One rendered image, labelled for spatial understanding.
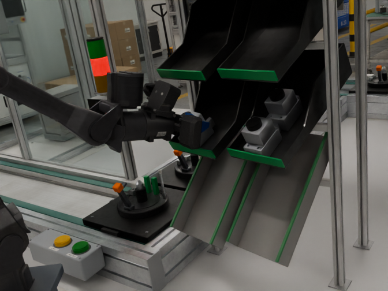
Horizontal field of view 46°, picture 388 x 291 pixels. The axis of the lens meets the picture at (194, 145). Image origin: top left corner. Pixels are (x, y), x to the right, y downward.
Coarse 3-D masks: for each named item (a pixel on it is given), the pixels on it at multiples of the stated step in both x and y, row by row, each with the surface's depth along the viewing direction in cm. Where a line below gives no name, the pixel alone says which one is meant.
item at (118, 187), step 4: (116, 184) 115; (120, 184) 115; (124, 184) 116; (116, 188) 114; (120, 188) 115; (120, 192) 115; (124, 192) 116; (120, 196) 117; (124, 196) 117; (124, 200) 117; (128, 200) 118; (128, 204) 118
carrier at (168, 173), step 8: (184, 152) 154; (192, 160) 140; (168, 168) 147; (176, 168) 141; (192, 168) 139; (152, 176) 143; (168, 176) 141; (176, 176) 140; (184, 176) 137; (160, 184) 137; (168, 184) 135; (176, 184) 135; (184, 184) 134
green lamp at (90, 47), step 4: (96, 40) 127; (100, 40) 128; (88, 44) 128; (92, 44) 127; (96, 44) 127; (100, 44) 128; (104, 44) 129; (88, 48) 128; (92, 48) 127; (96, 48) 127; (100, 48) 128; (104, 48) 129; (88, 52) 129; (92, 52) 128; (96, 52) 128; (100, 52) 128; (104, 52) 129; (92, 56) 128; (96, 56) 128; (100, 56) 128; (104, 56) 129
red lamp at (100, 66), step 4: (92, 60) 129; (96, 60) 128; (100, 60) 129; (104, 60) 129; (92, 64) 130; (96, 64) 129; (100, 64) 129; (104, 64) 129; (108, 64) 131; (92, 68) 130; (96, 68) 129; (100, 68) 129; (104, 68) 130; (108, 68) 131; (96, 72) 130; (100, 72) 130; (104, 72) 130
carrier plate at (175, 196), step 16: (128, 192) 134; (176, 192) 129; (112, 208) 126; (176, 208) 120; (96, 224) 119; (112, 224) 117; (128, 224) 116; (144, 224) 115; (160, 224) 114; (144, 240) 109
